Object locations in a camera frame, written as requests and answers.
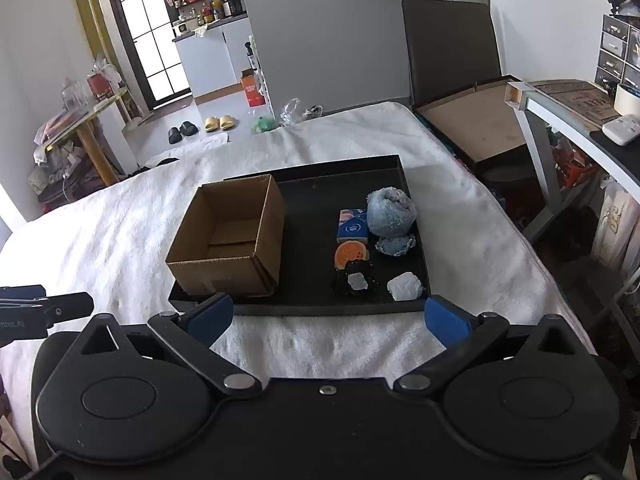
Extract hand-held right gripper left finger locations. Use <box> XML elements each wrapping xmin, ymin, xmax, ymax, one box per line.
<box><xmin>70</xmin><ymin>293</ymin><xmax>264</xmax><ymax>401</ymax></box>

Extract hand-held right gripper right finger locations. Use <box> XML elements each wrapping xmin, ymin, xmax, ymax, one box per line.
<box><xmin>393</xmin><ymin>295</ymin><xmax>586</xmax><ymax>392</ymax></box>

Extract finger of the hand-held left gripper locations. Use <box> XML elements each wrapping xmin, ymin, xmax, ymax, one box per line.
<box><xmin>31</xmin><ymin>292</ymin><xmax>95</xmax><ymax>324</ymax></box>
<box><xmin>0</xmin><ymin>284</ymin><xmax>47</xmax><ymax>306</ymax></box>

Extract brown cardboard box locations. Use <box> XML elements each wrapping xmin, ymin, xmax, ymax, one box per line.
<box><xmin>165</xmin><ymin>174</ymin><xmax>287</xmax><ymax>297</ymax></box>

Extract burger plush toy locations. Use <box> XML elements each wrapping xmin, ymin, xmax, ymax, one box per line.
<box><xmin>334</xmin><ymin>240</ymin><xmax>372</xmax><ymax>270</ymax></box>

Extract black tray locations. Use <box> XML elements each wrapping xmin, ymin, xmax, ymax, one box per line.
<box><xmin>168</xmin><ymin>154</ymin><xmax>432</xmax><ymax>317</ymax></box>

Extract blue denim patch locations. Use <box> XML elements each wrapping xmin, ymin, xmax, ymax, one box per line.
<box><xmin>375</xmin><ymin>234</ymin><xmax>418</xmax><ymax>259</ymax></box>

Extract black scrunchie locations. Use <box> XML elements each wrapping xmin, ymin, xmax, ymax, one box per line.
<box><xmin>331</xmin><ymin>259</ymin><xmax>381</xmax><ymax>301</ymax></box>

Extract blue tissue packet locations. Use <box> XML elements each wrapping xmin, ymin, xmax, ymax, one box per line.
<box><xmin>336</xmin><ymin>208</ymin><xmax>370</xmax><ymax>244</ymax></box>

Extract round dark stool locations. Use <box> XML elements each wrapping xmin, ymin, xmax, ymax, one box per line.
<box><xmin>481</xmin><ymin>162</ymin><xmax>539</xmax><ymax>187</ymax></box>

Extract dark clothing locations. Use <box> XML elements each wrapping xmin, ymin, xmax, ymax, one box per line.
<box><xmin>134</xmin><ymin>157</ymin><xmax>181</xmax><ymax>177</ymax></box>

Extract wooden side table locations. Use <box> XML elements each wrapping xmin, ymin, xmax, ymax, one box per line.
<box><xmin>45</xmin><ymin>87</ymin><xmax>132</xmax><ymax>187</ymax></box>

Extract white floor mat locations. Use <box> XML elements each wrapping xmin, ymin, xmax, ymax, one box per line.
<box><xmin>165</xmin><ymin>132</ymin><xmax>231</xmax><ymax>161</ymax></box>

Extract white desk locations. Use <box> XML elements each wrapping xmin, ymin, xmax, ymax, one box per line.
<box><xmin>504</xmin><ymin>79</ymin><xmax>640</xmax><ymax>247</ymax></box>

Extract white tote bag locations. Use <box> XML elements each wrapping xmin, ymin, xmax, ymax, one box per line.
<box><xmin>592</xmin><ymin>180</ymin><xmax>634</xmax><ymax>272</ymax></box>

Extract open brown board case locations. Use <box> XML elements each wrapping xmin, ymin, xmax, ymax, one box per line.
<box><xmin>411</xmin><ymin>76</ymin><xmax>546</xmax><ymax>177</ymax></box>

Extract glass jar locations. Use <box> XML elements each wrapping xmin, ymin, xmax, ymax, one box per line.
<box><xmin>62</xmin><ymin>77</ymin><xmax>89</xmax><ymax>112</ymax></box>

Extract white fleece blanket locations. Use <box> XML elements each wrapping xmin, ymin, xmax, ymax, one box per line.
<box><xmin>0</xmin><ymin>101</ymin><xmax>596</xmax><ymax>466</ymax></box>

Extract red tin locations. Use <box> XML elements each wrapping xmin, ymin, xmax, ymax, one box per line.
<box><xmin>87</xmin><ymin>72</ymin><xmax>116</xmax><ymax>102</ymax></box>

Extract clear plastic bag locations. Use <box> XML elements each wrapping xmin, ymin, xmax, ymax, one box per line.
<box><xmin>280</xmin><ymin>98</ymin><xmax>324</xmax><ymax>126</ymax></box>

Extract orange carton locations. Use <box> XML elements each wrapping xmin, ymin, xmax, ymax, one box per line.
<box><xmin>240</xmin><ymin>69</ymin><xmax>267</xmax><ymax>108</ymax></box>

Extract brown desk mat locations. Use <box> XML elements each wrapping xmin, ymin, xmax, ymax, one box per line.
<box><xmin>530</xmin><ymin>80</ymin><xmax>622</xmax><ymax>132</ymax></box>

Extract white kitchen cabinet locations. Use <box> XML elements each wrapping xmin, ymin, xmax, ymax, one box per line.
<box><xmin>172</xmin><ymin>15</ymin><xmax>252</xmax><ymax>99</ymax></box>

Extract white power strip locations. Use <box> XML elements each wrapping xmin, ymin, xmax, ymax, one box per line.
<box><xmin>602</xmin><ymin>114</ymin><xmax>640</xmax><ymax>147</ymax></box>

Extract dark chair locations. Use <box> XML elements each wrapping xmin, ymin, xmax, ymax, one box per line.
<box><xmin>401</xmin><ymin>0</ymin><xmax>503</xmax><ymax>108</ymax></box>

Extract black framed glass door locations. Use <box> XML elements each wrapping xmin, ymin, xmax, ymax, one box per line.
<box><xmin>103</xmin><ymin>0</ymin><xmax>194</xmax><ymax>111</ymax></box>

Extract grey drawer organizer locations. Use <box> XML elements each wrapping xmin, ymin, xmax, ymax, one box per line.
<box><xmin>595</xmin><ymin>12</ymin><xmax>640</xmax><ymax>97</ymax></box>

